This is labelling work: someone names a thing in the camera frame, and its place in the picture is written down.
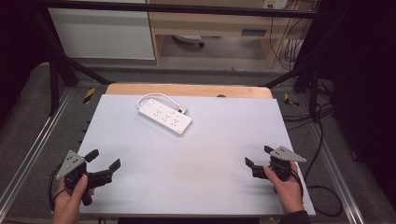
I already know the chair base with caster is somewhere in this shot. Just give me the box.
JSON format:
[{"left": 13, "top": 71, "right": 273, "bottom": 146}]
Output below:
[{"left": 172, "top": 34, "right": 206, "bottom": 49}]

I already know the bundle of black cables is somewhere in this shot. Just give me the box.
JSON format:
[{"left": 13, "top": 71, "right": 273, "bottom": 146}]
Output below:
[{"left": 269, "top": 0, "right": 316, "bottom": 72}]

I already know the white cabinet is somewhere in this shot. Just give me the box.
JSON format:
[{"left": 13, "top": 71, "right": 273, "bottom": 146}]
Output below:
[{"left": 47, "top": 0, "right": 156, "bottom": 62}]

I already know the person's left hand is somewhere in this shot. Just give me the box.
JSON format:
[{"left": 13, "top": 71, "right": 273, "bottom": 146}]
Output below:
[{"left": 51, "top": 174, "right": 95, "bottom": 224}]

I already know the light wooden desk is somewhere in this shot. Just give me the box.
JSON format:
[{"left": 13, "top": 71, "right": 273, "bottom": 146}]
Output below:
[{"left": 146, "top": 0, "right": 316, "bottom": 69}]

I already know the white power strip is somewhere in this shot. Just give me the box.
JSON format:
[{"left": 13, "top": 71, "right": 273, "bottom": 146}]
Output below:
[{"left": 137, "top": 98, "right": 193, "bottom": 137}]

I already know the wooden table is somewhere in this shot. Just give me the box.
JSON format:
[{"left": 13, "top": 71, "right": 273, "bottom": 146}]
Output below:
[{"left": 105, "top": 82, "right": 274, "bottom": 100}]

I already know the right hand-held gripper black cable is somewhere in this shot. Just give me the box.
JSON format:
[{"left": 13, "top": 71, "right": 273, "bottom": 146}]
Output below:
[{"left": 289, "top": 102, "right": 344, "bottom": 218}]

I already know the white power strip cable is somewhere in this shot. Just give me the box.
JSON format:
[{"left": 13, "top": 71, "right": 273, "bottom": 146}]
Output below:
[{"left": 136, "top": 92, "right": 189, "bottom": 115}]

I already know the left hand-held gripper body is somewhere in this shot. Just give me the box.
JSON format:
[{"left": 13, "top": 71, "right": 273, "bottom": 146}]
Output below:
[{"left": 55, "top": 149, "right": 113, "bottom": 206}]

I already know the white wall socket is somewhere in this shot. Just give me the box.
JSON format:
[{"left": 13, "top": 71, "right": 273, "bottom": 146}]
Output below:
[{"left": 262, "top": 0, "right": 290, "bottom": 10}]

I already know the person's right hand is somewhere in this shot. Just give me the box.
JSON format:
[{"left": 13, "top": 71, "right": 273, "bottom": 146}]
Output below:
[{"left": 262, "top": 161, "right": 305, "bottom": 216}]

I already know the left hand-held gripper black cable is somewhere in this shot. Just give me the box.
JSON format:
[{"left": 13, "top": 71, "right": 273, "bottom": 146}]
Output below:
[{"left": 47, "top": 162, "right": 68, "bottom": 213}]

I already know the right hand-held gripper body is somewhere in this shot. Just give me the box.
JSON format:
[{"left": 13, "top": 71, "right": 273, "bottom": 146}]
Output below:
[{"left": 251, "top": 145, "right": 308, "bottom": 183}]

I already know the hand-held gripper black cable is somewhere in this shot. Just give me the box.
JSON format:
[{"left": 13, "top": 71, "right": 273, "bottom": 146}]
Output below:
[
  {"left": 47, "top": 162, "right": 68, "bottom": 213},
  {"left": 289, "top": 102, "right": 344, "bottom": 218}
]

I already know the black metal frame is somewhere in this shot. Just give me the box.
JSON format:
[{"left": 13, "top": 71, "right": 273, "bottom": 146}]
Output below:
[{"left": 31, "top": 0, "right": 332, "bottom": 123}]

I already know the aluminium rail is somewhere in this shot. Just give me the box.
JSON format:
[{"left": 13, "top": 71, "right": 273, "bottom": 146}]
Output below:
[
  {"left": 0, "top": 88, "right": 75, "bottom": 213},
  {"left": 309, "top": 122, "right": 366, "bottom": 224}
]

